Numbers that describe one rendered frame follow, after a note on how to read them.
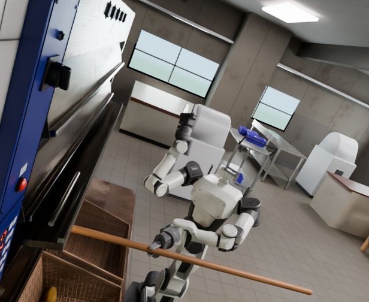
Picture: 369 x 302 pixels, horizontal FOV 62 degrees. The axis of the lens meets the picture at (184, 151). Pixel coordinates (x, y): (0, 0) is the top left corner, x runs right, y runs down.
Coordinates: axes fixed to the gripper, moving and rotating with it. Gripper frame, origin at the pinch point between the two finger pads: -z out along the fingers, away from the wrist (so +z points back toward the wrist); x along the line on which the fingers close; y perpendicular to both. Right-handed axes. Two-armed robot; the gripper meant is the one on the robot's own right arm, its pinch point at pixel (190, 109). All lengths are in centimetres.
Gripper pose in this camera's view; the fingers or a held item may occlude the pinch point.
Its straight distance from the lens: 178.5
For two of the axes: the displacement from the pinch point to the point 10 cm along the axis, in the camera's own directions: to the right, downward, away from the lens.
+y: -7.4, -2.7, -6.1
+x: 6.1, 1.1, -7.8
